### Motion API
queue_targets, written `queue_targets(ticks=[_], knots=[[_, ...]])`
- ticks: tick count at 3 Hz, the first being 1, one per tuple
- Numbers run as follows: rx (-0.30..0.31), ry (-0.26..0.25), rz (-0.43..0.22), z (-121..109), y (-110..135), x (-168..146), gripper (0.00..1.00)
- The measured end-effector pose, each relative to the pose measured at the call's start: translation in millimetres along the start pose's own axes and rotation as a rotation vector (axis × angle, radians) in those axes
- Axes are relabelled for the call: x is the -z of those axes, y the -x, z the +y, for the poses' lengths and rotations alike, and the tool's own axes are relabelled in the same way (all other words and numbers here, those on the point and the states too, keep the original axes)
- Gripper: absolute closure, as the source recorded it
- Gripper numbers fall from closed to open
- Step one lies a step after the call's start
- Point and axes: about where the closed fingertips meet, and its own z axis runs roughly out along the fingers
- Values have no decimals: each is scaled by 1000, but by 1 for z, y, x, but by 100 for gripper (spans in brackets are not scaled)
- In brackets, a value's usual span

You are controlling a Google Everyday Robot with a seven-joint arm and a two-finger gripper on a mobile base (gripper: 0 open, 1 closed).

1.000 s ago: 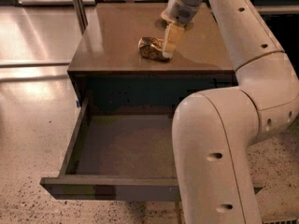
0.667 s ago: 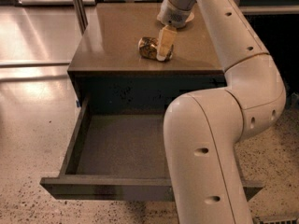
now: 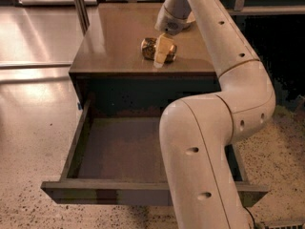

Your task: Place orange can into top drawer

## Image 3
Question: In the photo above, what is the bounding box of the black cable on floor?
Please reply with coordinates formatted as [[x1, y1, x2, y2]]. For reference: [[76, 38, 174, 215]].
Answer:
[[243, 206, 257, 229]]

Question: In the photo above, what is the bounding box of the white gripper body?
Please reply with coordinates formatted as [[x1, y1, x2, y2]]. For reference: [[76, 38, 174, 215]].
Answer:
[[154, 6, 191, 35]]

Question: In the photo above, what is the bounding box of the grey cabinet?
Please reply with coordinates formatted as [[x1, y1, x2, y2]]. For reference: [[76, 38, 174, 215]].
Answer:
[[70, 4, 220, 117]]

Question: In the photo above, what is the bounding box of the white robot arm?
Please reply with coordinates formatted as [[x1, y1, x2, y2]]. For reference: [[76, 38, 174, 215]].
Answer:
[[155, 0, 275, 229]]

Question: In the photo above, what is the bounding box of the open top drawer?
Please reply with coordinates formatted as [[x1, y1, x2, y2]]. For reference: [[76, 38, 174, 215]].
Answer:
[[41, 103, 269, 207]]

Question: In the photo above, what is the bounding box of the crushed orange can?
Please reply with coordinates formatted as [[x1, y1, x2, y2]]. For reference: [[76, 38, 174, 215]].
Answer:
[[140, 37, 177, 63]]

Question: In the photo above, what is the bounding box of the white ceramic bowl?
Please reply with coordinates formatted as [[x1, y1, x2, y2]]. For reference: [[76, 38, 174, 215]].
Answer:
[[187, 11, 195, 23]]

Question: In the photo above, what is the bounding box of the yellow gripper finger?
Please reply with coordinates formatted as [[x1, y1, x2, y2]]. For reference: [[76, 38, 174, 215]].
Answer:
[[153, 33, 174, 68]]

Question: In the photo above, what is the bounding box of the grey floor device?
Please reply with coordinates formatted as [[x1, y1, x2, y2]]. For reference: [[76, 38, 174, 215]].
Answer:
[[257, 220, 305, 229]]

